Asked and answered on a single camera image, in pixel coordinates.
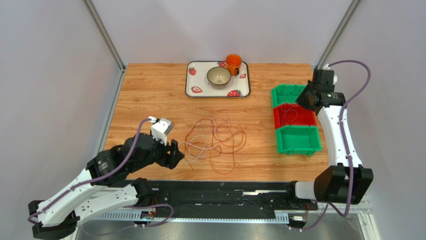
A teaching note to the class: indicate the near green bin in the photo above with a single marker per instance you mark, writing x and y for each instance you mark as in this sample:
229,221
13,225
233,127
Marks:
298,140

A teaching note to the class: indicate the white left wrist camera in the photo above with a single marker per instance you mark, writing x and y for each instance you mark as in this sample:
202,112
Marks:
160,129

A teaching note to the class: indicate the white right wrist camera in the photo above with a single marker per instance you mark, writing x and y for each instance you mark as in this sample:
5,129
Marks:
330,78

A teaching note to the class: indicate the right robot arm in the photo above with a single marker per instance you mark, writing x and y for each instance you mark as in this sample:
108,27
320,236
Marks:
346,180

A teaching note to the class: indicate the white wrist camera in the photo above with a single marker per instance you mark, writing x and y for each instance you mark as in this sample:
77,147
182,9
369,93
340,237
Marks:
160,129
330,78

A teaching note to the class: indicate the far green bin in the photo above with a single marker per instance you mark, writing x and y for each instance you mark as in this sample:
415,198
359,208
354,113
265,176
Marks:
286,94

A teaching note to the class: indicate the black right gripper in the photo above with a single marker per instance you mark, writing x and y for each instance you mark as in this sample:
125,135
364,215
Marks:
306,98

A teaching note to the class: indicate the green bin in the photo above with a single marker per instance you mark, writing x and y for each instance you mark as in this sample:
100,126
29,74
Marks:
286,94
298,140

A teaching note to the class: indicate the grey ceramic bowl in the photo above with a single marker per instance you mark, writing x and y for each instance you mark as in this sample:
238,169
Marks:
218,77

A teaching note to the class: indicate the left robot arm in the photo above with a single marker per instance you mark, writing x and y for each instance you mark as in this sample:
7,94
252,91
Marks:
98,188

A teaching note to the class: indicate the orange mug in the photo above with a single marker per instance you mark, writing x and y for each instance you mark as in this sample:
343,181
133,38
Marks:
233,64

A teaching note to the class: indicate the red bin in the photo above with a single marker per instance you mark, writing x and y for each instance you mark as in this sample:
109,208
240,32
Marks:
291,114

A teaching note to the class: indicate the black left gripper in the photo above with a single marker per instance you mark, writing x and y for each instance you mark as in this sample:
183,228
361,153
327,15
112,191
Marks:
170,160

